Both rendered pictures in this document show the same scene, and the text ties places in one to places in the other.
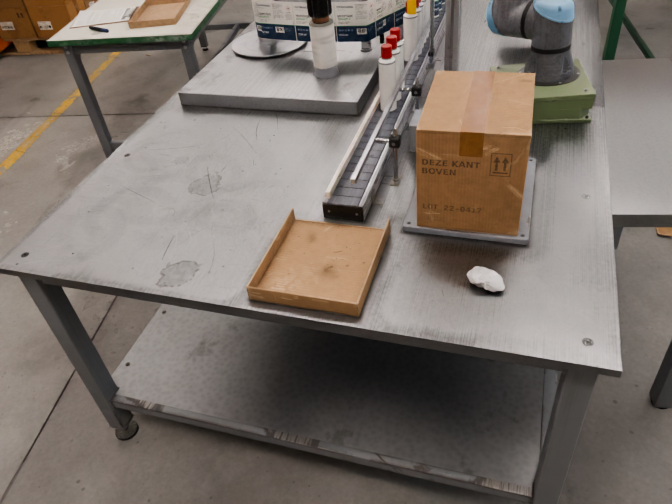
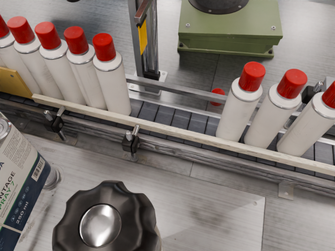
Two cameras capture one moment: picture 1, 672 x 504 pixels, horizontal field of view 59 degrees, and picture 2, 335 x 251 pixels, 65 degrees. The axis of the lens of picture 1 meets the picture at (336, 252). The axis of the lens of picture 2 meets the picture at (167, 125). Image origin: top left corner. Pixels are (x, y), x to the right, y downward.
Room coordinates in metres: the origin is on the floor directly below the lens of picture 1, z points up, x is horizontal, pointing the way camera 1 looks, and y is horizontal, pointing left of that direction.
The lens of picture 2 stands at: (1.97, 0.00, 1.37)
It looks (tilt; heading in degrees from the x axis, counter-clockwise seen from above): 58 degrees down; 263
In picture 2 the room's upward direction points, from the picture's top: 1 degrees clockwise
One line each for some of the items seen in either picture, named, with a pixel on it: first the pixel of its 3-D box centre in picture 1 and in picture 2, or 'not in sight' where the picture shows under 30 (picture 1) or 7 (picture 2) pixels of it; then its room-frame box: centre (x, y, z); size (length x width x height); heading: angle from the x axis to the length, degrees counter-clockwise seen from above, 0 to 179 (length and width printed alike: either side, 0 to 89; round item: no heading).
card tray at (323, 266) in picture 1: (322, 257); not in sight; (1.06, 0.03, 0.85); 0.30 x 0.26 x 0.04; 158
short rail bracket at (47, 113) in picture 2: not in sight; (60, 121); (2.17, -0.33, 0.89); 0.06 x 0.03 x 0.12; 68
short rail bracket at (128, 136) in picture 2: not in sight; (132, 147); (2.02, -0.26, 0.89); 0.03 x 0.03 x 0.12; 68
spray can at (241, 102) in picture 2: (396, 60); (238, 108); (1.81, -0.27, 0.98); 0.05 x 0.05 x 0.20
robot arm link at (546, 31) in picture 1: (550, 20); not in sight; (1.75, -0.73, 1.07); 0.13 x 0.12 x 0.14; 40
